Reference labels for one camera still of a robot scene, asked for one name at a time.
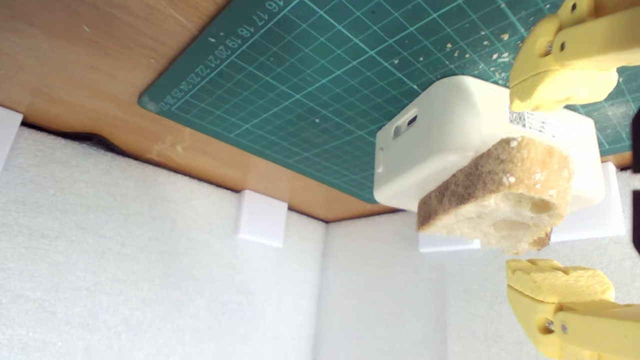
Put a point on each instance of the brown bread slice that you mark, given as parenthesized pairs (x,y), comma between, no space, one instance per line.
(500,200)

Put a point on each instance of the white rounded block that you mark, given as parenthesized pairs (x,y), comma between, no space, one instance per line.
(440,135)

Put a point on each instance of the green cutting mat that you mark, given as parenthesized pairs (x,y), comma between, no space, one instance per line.
(300,100)

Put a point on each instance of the white wall clip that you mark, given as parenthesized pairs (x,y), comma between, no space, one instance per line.
(262,218)
(9,137)
(595,210)

